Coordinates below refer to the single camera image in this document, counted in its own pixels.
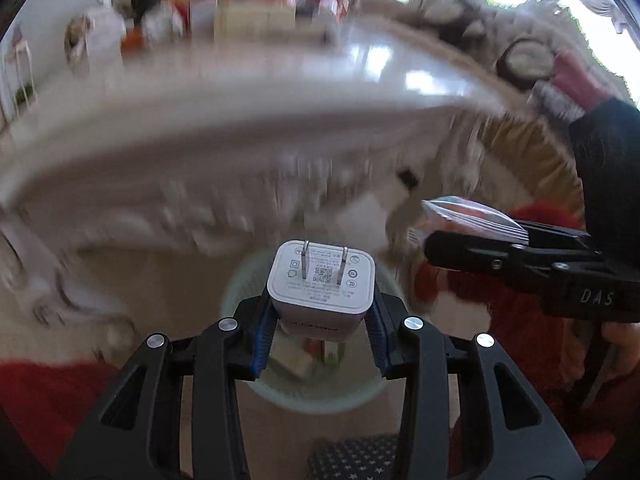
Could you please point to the ornate white table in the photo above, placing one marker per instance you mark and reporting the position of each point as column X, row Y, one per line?
column 200, row 125

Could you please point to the grey patterned plush blanket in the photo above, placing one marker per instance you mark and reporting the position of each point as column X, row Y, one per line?
column 450, row 15

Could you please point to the small beige cardboard box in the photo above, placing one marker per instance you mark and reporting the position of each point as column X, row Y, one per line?
column 295, row 362

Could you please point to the person's right hand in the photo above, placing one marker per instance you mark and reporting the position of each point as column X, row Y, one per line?
column 625, row 350

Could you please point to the star patterned dark cushion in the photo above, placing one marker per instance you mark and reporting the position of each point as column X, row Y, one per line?
column 350, row 460

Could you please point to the small white stand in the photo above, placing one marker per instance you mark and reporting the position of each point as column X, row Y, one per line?
column 20, row 50

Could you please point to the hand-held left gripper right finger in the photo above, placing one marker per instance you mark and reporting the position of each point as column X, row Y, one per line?
column 377, row 337

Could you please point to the white plug charger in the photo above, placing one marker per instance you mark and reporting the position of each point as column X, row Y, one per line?
column 320, row 300

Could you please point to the pile of assorted packages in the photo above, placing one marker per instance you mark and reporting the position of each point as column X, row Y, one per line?
column 240, row 15

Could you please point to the clear red snack packet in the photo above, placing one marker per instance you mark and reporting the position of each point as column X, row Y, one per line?
column 470, row 215

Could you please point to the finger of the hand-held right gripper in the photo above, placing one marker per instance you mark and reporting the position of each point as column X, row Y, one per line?
column 475, row 255
column 555, row 236

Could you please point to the pale green plastic wastebasket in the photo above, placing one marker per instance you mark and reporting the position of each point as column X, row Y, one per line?
column 310, row 400

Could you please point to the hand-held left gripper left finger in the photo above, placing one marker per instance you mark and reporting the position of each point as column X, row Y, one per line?
column 262, row 345

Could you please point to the red white fuzzy slipper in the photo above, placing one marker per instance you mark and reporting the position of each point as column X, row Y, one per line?
column 570, row 80

